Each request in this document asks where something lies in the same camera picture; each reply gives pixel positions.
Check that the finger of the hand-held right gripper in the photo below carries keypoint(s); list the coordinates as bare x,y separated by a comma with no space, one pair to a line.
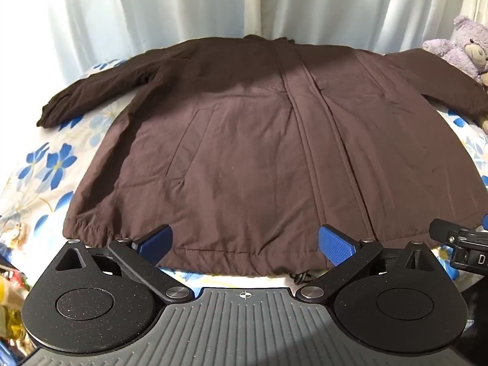
442,230
485,223

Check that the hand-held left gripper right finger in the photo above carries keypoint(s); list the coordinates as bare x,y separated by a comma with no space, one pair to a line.
337,244

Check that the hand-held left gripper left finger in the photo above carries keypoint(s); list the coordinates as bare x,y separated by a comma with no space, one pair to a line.
154,242

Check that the brown jacket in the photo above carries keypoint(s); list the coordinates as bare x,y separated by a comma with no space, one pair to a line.
244,152

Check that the beige plush toy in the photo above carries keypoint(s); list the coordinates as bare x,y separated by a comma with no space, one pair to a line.
484,124

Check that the blue floral bedsheet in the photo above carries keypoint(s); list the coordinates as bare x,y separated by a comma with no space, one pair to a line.
45,183

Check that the colourful plastic bags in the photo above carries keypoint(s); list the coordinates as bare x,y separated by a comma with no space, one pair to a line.
11,305

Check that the purple teddy bear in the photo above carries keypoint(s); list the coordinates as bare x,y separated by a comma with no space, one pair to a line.
459,45

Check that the white curtain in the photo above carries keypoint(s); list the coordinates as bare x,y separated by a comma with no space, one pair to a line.
213,3

